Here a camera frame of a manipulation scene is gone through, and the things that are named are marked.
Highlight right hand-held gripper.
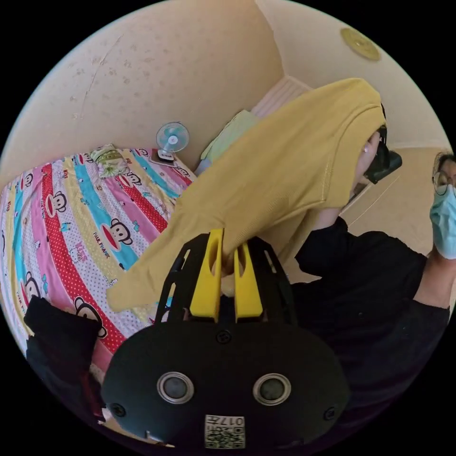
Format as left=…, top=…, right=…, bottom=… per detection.
left=363, top=102, right=404, bottom=185

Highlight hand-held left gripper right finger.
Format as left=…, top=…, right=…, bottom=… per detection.
left=233, top=243, right=265, bottom=323

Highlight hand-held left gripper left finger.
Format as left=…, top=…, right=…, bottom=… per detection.
left=189, top=228, right=225, bottom=323

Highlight yellow long sleeve shirt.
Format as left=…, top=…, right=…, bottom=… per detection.
left=105, top=77, right=388, bottom=314

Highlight person's right forearm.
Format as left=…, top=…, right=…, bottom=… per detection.
left=308, top=205, right=353, bottom=237

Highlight person's right hand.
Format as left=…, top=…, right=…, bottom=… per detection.
left=351, top=132, right=382, bottom=195

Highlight person's body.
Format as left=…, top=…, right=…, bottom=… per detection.
left=285, top=151, right=456, bottom=428

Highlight round gold ceiling lamp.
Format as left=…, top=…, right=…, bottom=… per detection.
left=340, top=27, right=381, bottom=62

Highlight bed with striped cartoon sheet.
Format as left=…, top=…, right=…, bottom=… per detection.
left=0, top=143, right=199, bottom=379

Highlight light green folded blanket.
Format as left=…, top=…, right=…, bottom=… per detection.
left=199, top=109, right=261, bottom=172

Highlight small white desk fan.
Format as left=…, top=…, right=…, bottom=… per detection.
left=149, top=122, right=190, bottom=167

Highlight small green floral pillow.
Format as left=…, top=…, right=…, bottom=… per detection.
left=89, top=143, right=130, bottom=179

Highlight pile of clothes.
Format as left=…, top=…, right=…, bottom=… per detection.
left=22, top=295, right=108, bottom=425

